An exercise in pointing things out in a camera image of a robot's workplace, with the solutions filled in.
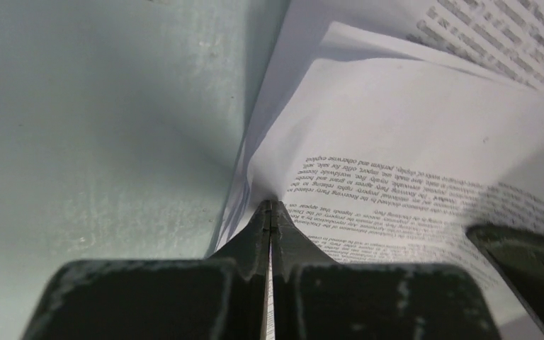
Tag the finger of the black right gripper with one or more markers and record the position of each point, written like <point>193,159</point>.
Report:
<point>518,256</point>

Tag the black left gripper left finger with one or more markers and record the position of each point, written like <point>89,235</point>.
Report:
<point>223,296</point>

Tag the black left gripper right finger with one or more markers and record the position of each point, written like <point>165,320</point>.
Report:
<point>315,297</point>

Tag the large printed paper sheet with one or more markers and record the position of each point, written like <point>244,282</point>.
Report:
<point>390,160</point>

